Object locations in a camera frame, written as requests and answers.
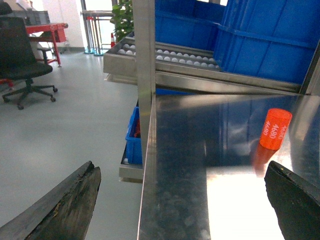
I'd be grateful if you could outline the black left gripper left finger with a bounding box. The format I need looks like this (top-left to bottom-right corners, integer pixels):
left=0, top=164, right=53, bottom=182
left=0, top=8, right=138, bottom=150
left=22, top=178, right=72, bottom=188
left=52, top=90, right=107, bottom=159
left=0, top=161, right=102, bottom=240

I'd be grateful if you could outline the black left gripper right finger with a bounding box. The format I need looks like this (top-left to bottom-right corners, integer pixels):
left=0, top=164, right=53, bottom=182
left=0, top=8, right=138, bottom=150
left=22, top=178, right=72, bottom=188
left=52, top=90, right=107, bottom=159
left=264, top=160, right=320, bottom=240

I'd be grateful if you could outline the orange cylindrical capacitor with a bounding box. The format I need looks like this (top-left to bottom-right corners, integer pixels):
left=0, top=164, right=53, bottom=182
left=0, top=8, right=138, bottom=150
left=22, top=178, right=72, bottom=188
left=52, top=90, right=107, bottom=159
left=259, top=108, right=293, bottom=151

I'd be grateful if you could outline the blue bin lower shelf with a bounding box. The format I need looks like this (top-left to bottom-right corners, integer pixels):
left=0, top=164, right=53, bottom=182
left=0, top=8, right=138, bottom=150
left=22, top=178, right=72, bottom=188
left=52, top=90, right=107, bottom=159
left=125, top=106, right=143, bottom=165

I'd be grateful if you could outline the black office chair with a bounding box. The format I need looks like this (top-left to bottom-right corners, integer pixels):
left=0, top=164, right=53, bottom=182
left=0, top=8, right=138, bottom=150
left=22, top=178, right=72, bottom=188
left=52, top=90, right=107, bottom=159
left=0, top=17, right=58, bottom=110

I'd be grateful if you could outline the blue plastic bin right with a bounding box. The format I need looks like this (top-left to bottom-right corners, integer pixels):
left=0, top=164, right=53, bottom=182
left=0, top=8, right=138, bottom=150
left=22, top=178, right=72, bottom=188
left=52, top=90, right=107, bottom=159
left=213, top=0, right=320, bottom=85

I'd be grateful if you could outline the blue plastic bin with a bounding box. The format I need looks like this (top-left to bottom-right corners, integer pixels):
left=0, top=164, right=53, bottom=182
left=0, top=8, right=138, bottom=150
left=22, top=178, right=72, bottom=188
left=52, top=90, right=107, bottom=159
left=213, top=0, right=320, bottom=85
left=155, top=0, right=226, bottom=51

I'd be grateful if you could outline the orange traffic cone far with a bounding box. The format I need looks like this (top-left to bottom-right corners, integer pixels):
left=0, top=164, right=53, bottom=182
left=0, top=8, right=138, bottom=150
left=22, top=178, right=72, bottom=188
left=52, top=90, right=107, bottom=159
left=110, top=33, right=116, bottom=48

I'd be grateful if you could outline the blue plastic bin left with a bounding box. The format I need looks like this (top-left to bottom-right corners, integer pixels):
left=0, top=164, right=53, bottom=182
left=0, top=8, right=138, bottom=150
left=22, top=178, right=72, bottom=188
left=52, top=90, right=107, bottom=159
left=155, top=0, right=226, bottom=51

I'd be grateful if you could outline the green potted plant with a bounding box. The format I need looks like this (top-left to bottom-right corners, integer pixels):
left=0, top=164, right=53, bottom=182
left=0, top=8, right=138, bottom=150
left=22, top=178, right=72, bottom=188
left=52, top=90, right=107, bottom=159
left=110, top=0, right=134, bottom=42

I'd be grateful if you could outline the stainless steel rack frame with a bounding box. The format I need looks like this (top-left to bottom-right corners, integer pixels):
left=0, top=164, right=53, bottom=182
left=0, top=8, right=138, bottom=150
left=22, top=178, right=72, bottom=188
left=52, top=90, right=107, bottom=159
left=104, top=0, right=320, bottom=240

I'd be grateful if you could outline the red metal table frame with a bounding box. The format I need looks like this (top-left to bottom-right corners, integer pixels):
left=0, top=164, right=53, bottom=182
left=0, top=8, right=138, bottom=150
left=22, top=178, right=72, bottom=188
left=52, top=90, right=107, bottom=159
left=0, top=22, right=69, bottom=87

